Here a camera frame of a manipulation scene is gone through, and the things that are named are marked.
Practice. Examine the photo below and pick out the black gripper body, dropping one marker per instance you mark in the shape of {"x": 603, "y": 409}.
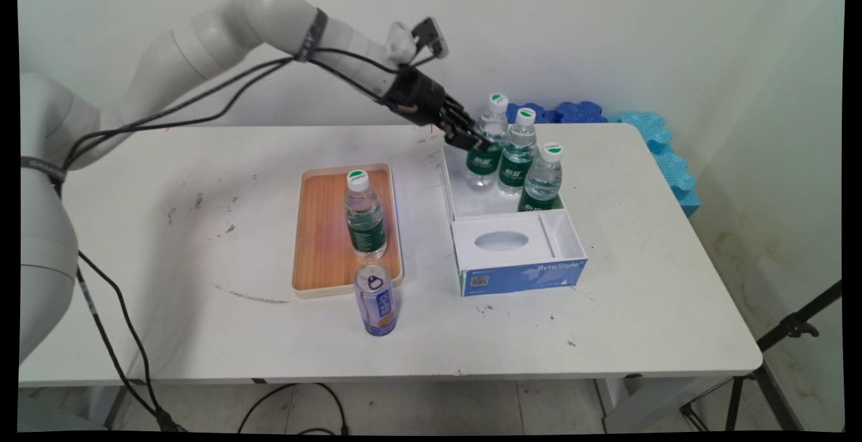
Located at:
{"x": 417, "y": 95}

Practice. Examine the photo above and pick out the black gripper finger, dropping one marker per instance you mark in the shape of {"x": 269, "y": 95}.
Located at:
{"x": 465, "y": 118}
{"x": 468, "y": 140}

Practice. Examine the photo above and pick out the water bottle green label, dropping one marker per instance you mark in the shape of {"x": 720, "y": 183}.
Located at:
{"x": 517, "y": 162}
{"x": 491, "y": 162}
{"x": 366, "y": 219}
{"x": 542, "y": 186}

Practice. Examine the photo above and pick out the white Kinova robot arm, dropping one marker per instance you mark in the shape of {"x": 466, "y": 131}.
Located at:
{"x": 222, "y": 31}

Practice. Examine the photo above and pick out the dark blue foam piece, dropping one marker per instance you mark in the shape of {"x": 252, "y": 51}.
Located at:
{"x": 580, "y": 112}
{"x": 539, "y": 115}

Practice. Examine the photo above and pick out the white and blue cardboard box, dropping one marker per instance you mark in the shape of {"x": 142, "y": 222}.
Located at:
{"x": 518, "y": 253}

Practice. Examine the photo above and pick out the wooden tray with cream rim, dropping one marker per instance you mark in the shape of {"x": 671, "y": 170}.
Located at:
{"x": 323, "y": 240}

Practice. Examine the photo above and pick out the blue drink can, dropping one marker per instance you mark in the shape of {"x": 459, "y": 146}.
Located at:
{"x": 377, "y": 304}

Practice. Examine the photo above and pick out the light blue foam piece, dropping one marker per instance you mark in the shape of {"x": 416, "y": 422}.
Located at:
{"x": 667, "y": 159}

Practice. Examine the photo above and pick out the white table leg panel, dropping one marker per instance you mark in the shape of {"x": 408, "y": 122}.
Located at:
{"x": 646, "y": 405}

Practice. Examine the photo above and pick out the black tripod stand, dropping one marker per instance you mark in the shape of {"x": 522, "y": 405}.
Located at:
{"x": 791, "y": 327}

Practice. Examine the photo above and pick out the grey metal table leg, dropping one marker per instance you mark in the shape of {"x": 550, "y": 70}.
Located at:
{"x": 119, "y": 405}

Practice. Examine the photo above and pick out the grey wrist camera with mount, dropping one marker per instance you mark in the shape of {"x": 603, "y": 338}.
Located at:
{"x": 424, "y": 38}

